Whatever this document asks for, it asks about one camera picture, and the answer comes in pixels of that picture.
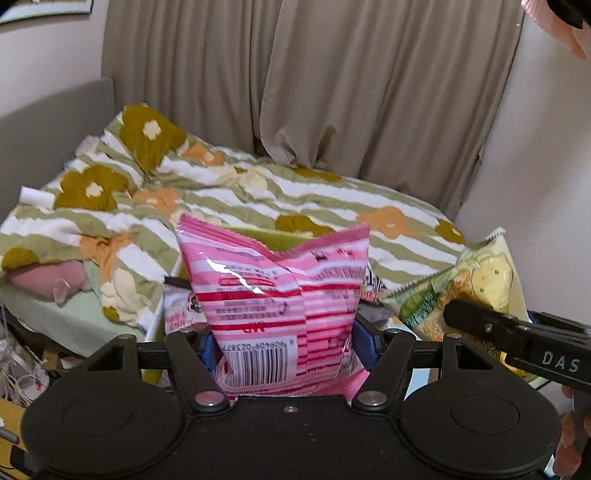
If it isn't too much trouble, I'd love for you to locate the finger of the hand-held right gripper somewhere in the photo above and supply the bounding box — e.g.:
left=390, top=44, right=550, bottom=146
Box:
left=443, top=298, right=533, bottom=357

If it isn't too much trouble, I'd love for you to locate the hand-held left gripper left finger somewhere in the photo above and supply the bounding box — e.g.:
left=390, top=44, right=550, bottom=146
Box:
left=87, top=329, right=232, bottom=414

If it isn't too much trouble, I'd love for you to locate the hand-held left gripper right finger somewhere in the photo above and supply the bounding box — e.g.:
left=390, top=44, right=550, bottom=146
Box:
left=350, top=318, right=500, bottom=412

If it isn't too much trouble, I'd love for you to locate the yellow green snack packet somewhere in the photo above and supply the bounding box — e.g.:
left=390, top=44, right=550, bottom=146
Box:
left=381, top=226, right=529, bottom=370

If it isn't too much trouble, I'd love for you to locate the pink striped snack packet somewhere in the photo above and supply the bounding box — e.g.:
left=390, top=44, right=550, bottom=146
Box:
left=176, top=213, right=372, bottom=398

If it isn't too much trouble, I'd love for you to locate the person's right hand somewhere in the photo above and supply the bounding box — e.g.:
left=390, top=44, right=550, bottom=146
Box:
left=553, top=387, right=591, bottom=480

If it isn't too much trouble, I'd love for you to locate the black and white snack packet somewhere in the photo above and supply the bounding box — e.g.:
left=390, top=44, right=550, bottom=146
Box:
left=163, top=275, right=209, bottom=334

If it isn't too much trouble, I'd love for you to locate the black striped snack packet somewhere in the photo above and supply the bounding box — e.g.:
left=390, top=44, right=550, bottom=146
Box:
left=362, top=265, right=389, bottom=306

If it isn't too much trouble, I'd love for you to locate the green bed sheet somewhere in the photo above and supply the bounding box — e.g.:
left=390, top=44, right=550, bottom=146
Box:
left=0, top=265, right=163, bottom=358

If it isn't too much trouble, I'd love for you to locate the floral striped blanket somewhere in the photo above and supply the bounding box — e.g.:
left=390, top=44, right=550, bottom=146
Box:
left=0, top=104, right=468, bottom=326

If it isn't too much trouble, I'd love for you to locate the pink plush pillow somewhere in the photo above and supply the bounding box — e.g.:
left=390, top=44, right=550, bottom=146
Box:
left=8, top=259, right=92, bottom=304

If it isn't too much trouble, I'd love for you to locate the white paper roll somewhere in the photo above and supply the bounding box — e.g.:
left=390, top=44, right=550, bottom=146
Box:
left=20, top=186, right=55, bottom=209

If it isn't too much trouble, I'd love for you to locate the beige curtain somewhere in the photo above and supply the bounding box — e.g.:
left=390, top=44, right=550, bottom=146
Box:
left=100, top=0, right=525, bottom=219

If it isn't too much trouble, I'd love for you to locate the grey bed headboard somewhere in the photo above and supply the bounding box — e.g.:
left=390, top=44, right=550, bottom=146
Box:
left=0, top=78, right=116, bottom=222

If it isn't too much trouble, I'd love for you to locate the pink hanging object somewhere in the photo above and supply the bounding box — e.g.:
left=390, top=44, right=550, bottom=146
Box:
left=521, top=0, right=591, bottom=61

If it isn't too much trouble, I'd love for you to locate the tangle of white cables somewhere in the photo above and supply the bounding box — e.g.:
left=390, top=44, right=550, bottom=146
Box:
left=0, top=309, right=52, bottom=404

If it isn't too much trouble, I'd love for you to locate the framed wall picture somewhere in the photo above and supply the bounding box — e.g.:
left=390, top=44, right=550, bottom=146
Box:
left=0, top=0, right=94, bottom=25

